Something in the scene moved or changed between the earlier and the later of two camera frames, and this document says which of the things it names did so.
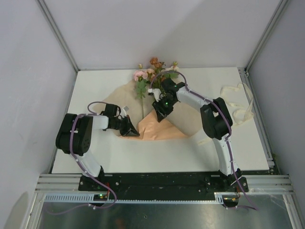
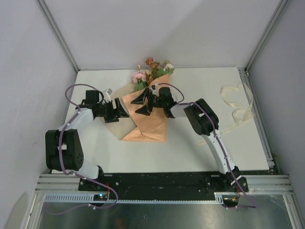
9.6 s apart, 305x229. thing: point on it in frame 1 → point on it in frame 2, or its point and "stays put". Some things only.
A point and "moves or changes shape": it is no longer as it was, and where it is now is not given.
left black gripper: (132, 132) → (118, 112)
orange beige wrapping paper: (184, 121) moves or changes shape
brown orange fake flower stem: (158, 67) → (154, 65)
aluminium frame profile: (59, 183) stays put
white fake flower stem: (173, 71) → (168, 68)
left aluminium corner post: (59, 33) stays put
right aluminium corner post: (266, 34) stays put
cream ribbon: (240, 96) stays put
